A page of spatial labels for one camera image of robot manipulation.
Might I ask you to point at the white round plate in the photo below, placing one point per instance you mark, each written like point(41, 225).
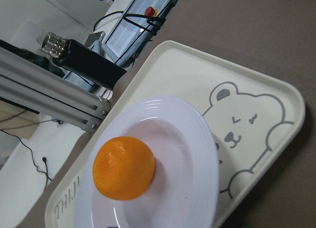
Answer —
point(185, 187)

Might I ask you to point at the aluminium frame post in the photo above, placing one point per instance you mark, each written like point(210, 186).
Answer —
point(29, 85)

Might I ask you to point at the black water bottle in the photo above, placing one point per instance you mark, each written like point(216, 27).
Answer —
point(77, 58)

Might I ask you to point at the cream bear serving tray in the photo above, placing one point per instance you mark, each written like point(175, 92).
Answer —
point(252, 118)

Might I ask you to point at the orange fruit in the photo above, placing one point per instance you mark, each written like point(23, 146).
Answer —
point(123, 168)

